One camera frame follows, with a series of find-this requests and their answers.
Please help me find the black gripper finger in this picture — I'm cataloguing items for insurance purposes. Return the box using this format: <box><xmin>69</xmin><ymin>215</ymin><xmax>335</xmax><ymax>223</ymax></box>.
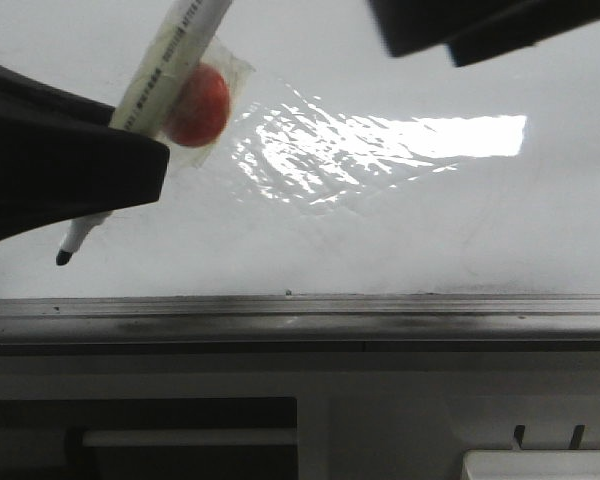
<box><xmin>368</xmin><ymin>0</ymin><xmax>600</xmax><ymax>67</ymax></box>
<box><xmin>0</xmin><ymin>65</ymin><xmax>169</xmax><ymax>241</ymax></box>

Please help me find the red magnet taped to marker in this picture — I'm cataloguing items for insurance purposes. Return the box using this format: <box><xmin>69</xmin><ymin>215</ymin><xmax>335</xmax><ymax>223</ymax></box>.
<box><xmin>163</xmin><ymin>63</ymin><xmax>231</xmax><ymax>148</ymax></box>

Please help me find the white black-tip whiteboard marker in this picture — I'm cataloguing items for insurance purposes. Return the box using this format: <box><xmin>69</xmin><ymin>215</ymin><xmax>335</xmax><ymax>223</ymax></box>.
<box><xmin>54</xmin><ymin>0</ymin><xmax>235</xmax><ymax>267</ymax></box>

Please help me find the white whiteboard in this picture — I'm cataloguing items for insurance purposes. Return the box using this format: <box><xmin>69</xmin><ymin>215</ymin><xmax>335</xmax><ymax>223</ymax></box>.
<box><xmin>0</xmin><ymin>1</ymin><xmax>600</xmax><ymax>298</ymax></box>

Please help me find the grey metal whiteboard tray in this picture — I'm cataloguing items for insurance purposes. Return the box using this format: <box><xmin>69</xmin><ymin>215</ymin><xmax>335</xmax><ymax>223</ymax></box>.
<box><xmin>0</xmin><ymin>294</ymin><xmax>600</xmax><ymax>352</ymax></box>

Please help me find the white box corner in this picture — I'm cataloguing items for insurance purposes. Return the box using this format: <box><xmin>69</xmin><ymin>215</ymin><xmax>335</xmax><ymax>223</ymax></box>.
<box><xmin>460</xmin><ymin>450</ymin><xmax>600</xmax><ymax>479</ymax></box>

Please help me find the black left wall hook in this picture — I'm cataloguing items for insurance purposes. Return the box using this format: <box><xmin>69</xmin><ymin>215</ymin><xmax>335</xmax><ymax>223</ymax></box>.
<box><xmin>512</xmin><ymin>425</ymin><xmax>526</xmax><ymax>450</ymax></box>

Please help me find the black wall hook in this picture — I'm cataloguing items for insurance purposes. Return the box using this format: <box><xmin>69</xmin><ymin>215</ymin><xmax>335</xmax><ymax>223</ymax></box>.
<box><xmin>569</xmin><ymin>424</ymin><xmax>586</xmax><ymax>450</ymax></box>
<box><xmin>512</xmin><ymin>425</ymin><xmax>526</xmax><ymax>450</ymax></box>

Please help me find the black right wall hook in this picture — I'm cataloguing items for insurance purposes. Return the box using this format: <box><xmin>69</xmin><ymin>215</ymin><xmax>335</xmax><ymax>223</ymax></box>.
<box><xmin>569</xmin><ymin>424</ymin><xmax>586</xmax><ymax>450</ymax></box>

